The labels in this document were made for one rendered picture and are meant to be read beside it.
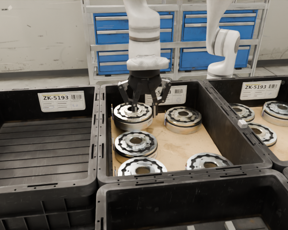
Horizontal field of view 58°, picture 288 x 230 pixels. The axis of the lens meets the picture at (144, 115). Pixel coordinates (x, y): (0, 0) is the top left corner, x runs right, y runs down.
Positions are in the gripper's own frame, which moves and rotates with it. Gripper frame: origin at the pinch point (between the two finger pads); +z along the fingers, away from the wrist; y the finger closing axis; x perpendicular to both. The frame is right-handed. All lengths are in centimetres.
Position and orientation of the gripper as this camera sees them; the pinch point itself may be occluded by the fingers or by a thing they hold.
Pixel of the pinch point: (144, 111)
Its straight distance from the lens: 68.7
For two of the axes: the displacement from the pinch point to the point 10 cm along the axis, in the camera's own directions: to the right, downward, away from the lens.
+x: 1.2, 4.9, -8.6
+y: -9.9, 0.6, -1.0
